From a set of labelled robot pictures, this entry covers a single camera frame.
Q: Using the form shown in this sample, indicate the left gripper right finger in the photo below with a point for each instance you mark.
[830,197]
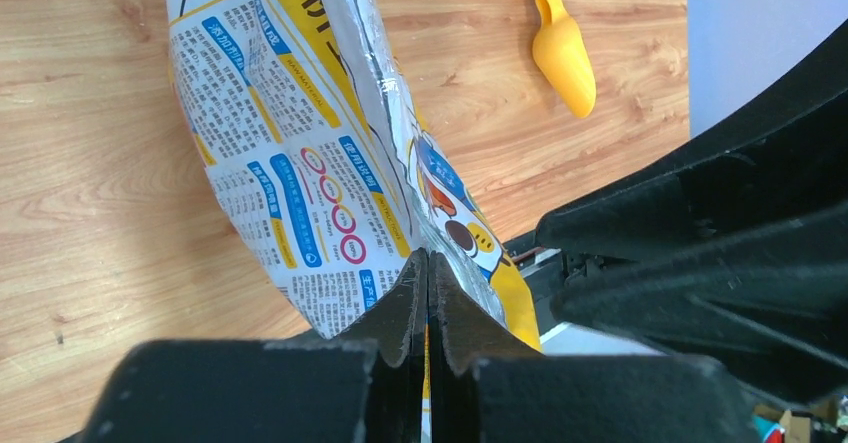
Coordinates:
[488,386]

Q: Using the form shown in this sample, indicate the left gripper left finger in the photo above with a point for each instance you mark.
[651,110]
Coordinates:
[363,385]

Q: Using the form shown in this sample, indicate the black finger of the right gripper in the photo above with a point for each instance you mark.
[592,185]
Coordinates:
[733,246]

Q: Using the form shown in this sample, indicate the yellow plastic scoop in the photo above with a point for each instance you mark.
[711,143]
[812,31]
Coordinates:
[559,51]

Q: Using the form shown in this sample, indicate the pet food bag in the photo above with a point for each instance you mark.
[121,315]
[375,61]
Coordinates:
[318,155]

